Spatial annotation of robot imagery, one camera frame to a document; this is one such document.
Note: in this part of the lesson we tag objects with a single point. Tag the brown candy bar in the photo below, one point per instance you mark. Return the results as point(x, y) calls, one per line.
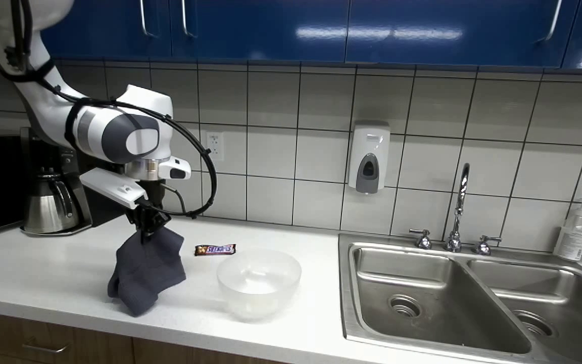
point(215, 249)

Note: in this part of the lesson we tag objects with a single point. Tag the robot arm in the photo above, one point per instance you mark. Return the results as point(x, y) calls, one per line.
point(48, 111)

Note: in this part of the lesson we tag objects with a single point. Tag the clear plastic bowl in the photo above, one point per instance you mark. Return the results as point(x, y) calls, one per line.
point(258, 285)

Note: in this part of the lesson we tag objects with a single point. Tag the stainless steel double sink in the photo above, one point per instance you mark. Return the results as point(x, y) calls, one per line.
point(452, 303)

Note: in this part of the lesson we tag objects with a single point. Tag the chrome tap lever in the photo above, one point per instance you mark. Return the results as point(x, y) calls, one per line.
point(484, 245)
point(423, 238)

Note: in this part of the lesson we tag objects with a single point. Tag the gray towel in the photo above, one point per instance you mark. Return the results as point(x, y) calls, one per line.
point(144, 273)

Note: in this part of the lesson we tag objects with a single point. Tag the clear pump bottle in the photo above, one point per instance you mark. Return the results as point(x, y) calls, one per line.
point(572, 237)

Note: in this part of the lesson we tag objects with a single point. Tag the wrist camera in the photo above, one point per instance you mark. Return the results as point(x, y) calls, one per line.
point(114, 187)

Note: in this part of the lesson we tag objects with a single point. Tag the white wall soap dispenser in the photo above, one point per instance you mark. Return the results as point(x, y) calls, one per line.
point(368, 156)

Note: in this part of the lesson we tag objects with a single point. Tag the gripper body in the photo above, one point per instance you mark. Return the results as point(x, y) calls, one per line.
point(152, 210)

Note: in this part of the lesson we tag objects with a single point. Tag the white wall socket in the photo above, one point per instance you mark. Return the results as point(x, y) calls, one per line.
point(214, 145)

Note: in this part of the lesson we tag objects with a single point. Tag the chrome tap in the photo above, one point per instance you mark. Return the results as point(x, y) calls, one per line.
point(458, 207)

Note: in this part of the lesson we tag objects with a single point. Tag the black coffee maker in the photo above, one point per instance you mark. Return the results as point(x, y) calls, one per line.
point(71, 167)

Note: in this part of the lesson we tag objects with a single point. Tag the steel coffee carafe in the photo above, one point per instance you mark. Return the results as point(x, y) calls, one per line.
point(46, 207)

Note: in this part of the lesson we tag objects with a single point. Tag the blue wall cabinet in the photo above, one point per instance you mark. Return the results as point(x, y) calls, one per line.
point(321, 25)

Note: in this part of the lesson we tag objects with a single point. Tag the wooden drawer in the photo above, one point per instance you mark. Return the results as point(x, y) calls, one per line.
point(3, 333)

